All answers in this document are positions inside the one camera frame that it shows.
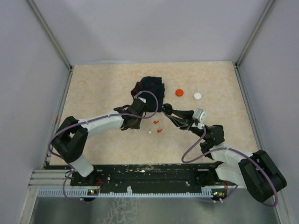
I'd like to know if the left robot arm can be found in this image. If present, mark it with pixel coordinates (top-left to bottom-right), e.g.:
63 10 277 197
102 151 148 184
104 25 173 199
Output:
50 98 148 185

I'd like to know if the white earbud case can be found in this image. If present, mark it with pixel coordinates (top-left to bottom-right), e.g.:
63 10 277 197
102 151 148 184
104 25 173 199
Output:
193 92 202 100

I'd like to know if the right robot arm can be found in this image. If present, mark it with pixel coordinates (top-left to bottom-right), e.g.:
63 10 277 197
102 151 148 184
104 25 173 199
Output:
162 104 287 204

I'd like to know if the orange earbud case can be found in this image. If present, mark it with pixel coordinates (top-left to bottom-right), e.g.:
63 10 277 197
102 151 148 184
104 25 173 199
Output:
175 89 184 97

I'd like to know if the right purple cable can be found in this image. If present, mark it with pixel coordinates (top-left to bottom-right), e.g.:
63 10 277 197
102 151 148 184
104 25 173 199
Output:
181 127 279 208

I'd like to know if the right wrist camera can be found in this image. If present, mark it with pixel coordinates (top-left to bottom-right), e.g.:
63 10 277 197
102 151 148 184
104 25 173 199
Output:
192 108 207 129

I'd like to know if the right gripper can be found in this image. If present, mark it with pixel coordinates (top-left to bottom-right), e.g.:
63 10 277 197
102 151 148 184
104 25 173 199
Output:
166 109 209 141

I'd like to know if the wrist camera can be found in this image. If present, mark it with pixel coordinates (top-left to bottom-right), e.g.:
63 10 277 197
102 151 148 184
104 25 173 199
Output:
138 98 146 103
192 108 207 129

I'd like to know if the white cable duct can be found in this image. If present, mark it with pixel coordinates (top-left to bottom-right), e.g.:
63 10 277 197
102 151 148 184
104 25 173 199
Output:
37 187 224 198

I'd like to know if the dark navy folded cloth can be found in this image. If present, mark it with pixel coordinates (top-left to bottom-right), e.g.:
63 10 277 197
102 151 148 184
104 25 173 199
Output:
130 76 165 112

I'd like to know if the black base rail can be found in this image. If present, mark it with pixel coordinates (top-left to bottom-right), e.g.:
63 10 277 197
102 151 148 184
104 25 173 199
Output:
71 163 225 194

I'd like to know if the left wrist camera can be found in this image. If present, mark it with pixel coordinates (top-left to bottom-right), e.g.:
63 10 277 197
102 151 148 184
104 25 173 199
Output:
138 98 146 103

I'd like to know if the black earbud case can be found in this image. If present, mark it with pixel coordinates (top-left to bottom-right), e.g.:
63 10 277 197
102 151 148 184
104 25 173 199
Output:
162 103 173 115

